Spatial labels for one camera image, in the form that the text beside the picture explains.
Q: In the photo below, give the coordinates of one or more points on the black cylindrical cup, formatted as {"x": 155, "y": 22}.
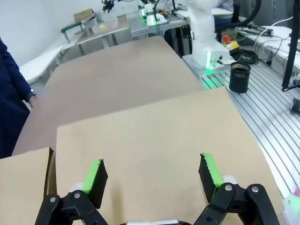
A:
{"x": 239, "y": 79}

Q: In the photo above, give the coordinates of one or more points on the aluminium profile table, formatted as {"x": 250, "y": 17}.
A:
{"x": 269, "y": 122}
{"x": 140, "y": 25}

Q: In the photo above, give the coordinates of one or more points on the background brown cardboard box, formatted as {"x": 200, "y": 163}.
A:
{"x": 83, "y": 14}

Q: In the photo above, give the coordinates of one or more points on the yellow ball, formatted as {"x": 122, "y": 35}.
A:
{"x": 102, "y": 27}

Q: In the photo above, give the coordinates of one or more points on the black tripod pole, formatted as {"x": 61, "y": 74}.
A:
{"x": 290, "y": 51}

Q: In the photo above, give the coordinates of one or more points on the red emergency stop button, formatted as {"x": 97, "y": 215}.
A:
{"x": 230, "y": 45}

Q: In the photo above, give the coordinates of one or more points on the green conveyor frame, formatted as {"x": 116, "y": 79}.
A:
{"x": 75, "y": 26}

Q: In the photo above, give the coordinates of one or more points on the person left forearm navy sleeve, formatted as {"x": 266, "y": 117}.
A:
{"x": 14, "y": 70}

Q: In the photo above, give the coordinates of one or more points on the person left hand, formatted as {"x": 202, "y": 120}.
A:
{"x": 32, "y": 101}

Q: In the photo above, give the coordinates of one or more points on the black wristwatch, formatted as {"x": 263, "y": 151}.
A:
{"x": 32, "y": 92}

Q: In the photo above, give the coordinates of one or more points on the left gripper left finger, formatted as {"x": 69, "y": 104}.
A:
{"x": 93, "y": 182}

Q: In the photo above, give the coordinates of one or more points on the large cardboard box with lid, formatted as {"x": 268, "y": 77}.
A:
{"x": 152, "y": 140}

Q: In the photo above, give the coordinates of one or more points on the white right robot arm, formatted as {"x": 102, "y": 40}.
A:
{"x": 201, "y": 28}

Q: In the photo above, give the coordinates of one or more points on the white table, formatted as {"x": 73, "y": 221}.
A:
{"x": 39, "y": 65}

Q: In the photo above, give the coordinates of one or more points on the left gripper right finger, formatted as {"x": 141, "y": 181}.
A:
{"x": 211, "y": 175}

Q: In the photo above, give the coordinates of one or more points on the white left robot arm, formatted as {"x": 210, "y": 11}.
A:
{"x": 293, "y": 211}

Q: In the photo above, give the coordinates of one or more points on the white workbench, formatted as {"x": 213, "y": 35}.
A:
{"x": 281, "y": 30}

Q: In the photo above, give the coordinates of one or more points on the clear plastic bin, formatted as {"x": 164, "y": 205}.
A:
{"x": 109, "y": 22}

